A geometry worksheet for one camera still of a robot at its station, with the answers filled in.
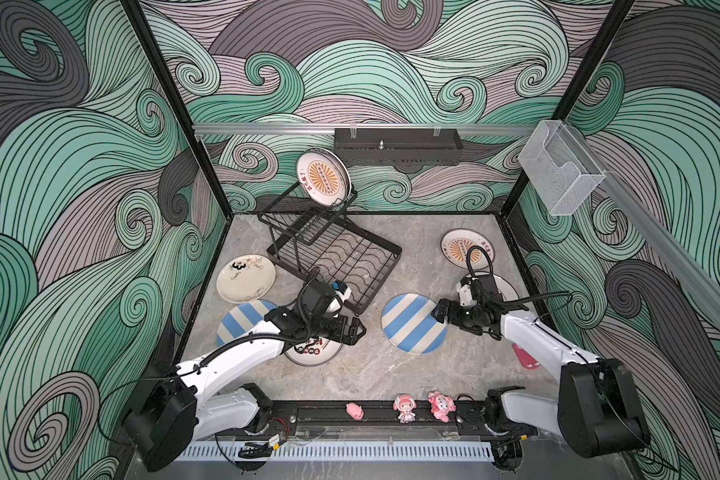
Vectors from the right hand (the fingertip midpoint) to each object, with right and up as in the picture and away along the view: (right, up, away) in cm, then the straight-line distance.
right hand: (445, 317), depth 88 cm
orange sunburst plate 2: (+11, +21, +22) cm, 33 cm away
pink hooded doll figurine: (-14, -18, -15) cm, 28 cm away
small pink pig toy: (-27, -19, -15) cm, 37 cm away
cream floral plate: (-65, +10, +13) cm, 67 cm away
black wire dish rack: (-39, +23, +22) cm, 50 cm away
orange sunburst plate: (-37, +43, +3) cm, 57 cm away
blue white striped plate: (-10, -3, +2) cm, 11 cm away
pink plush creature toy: (-6, -18, -16) cm, 24 cm away
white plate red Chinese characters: (-39, -9, -4) cm, 40 cm away
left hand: (-27, 0, -9) cm, 28 cm away
